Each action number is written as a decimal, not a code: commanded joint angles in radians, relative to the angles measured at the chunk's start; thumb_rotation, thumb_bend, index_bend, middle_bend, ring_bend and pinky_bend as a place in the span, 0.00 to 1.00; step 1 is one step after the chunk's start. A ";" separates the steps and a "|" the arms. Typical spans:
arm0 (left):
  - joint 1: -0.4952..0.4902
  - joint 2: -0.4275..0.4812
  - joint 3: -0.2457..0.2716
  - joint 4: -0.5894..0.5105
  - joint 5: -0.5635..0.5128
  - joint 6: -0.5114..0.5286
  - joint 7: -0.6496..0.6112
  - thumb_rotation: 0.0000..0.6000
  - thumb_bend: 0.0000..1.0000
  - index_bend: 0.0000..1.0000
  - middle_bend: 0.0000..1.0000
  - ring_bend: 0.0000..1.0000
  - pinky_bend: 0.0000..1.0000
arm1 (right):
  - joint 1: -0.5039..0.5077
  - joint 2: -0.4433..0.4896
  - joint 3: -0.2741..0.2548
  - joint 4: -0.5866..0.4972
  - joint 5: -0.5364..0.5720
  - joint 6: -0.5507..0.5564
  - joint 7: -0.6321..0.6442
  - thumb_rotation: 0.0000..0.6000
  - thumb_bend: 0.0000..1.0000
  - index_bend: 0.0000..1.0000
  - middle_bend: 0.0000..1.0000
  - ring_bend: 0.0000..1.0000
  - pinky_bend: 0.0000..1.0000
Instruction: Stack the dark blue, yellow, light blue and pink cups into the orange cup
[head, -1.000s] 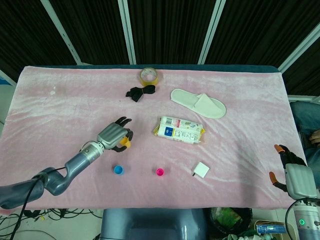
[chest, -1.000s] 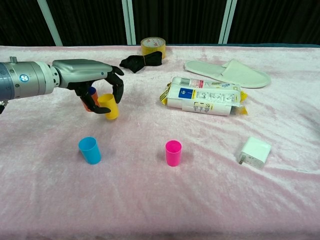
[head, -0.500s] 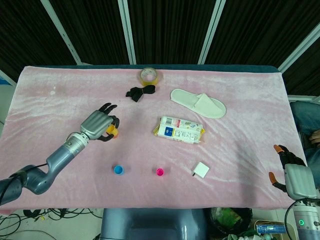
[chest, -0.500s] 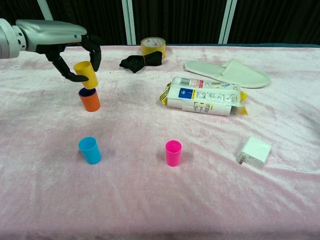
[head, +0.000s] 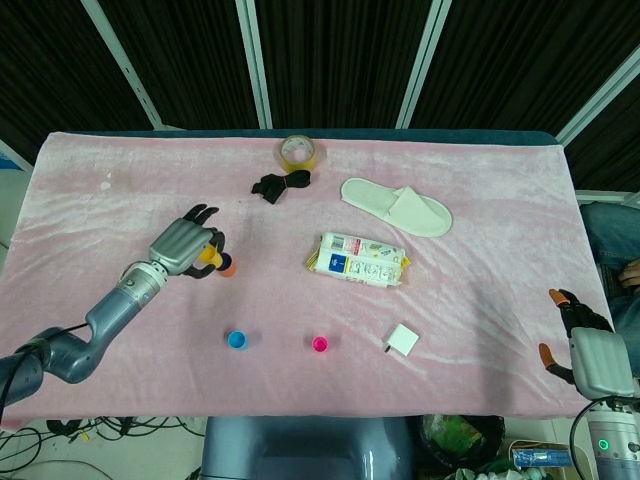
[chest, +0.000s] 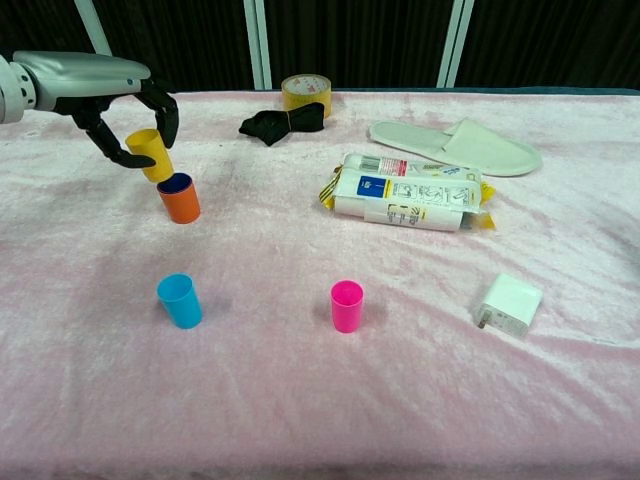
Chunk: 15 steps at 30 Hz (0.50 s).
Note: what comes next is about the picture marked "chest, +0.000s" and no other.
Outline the light blue plastic cup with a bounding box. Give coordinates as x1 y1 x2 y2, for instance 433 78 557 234
156 272 204 331

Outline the white partition post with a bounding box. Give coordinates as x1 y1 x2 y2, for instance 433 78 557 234
436 0 475 90
243 0 274 92
73 0 113 56

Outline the white charger plug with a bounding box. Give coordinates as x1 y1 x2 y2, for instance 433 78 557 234
475 272 544 339

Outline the black sock bundle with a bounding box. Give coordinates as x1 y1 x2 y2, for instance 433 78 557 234
238 101 326 148

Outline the dark blue plastic cup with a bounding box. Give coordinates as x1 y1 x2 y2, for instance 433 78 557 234
158 172 194 195

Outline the pink plush table cloth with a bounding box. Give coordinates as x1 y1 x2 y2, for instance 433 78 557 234
0 88 640 480

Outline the orange plastic cup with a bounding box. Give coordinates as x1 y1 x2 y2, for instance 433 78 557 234
156 172 202 225

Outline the white disposable slipper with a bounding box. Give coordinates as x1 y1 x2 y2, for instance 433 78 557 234
368 117 544 178

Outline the yellow plastic cup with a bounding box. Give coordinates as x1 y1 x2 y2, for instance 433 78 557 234
124 128 175 184

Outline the pink plastic cup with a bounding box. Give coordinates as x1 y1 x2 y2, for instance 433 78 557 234
329 279 366 334

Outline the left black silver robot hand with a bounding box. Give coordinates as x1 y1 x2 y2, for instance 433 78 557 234
12 49 180 169

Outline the yellow tape roll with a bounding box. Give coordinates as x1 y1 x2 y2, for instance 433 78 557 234
280 73 333 120

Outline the white tissue pack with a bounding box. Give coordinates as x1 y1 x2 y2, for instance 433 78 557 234
318 152 497 234

